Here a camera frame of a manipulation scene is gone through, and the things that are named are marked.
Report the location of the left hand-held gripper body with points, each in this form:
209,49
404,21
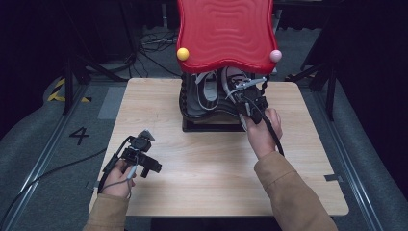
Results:
134,152

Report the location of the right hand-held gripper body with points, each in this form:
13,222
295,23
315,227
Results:
251,102

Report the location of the black white canvas sneaker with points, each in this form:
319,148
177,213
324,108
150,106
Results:
232,80
210,91

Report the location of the red and black shoe rack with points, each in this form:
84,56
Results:
224,32

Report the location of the person's left hand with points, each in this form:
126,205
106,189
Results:
117,184

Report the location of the person's right hand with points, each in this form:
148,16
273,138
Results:
261,138

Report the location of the black metal stand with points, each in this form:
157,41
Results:
330,93
68,83

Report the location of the yellow black floor tape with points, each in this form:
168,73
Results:
56,94

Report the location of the grey tape piece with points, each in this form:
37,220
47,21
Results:
332,177

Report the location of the metal floor rail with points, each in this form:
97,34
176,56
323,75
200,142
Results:
349,160
41,163

